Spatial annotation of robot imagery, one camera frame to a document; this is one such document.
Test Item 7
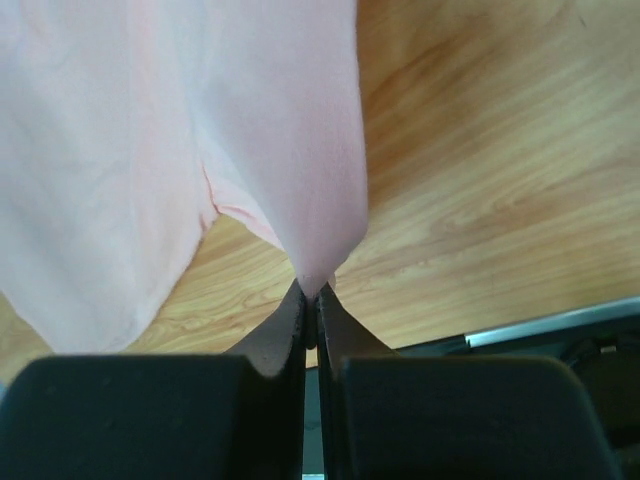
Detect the aluminium frame rail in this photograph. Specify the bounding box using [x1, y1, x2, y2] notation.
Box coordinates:
[464, 296, 639, 348]

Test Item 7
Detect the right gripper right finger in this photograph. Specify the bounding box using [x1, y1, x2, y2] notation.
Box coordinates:
[315, 287, 623, 479]

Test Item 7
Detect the salmon pink t-shirt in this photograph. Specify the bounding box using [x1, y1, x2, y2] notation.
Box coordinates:
[1, 1, 368, 353]

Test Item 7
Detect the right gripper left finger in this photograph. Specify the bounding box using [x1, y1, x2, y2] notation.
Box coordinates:
[1, 284, 306, 479]

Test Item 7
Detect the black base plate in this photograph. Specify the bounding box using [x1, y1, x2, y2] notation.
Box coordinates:
[399, 316, 639, 479]

